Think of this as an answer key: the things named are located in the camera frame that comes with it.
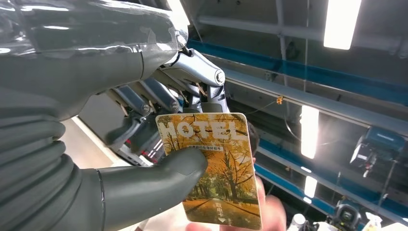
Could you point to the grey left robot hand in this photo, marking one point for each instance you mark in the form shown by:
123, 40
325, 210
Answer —
95, 57

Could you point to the autumn print hotel card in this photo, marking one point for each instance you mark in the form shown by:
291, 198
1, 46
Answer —
229, 165

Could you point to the white bottle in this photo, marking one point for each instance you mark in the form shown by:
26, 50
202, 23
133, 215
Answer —
297, 223

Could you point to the ceiling light panel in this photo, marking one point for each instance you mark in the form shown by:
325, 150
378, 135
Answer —
310, 186
309, 132
341, 24

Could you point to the black camera device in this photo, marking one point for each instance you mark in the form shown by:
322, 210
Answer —
345, 216

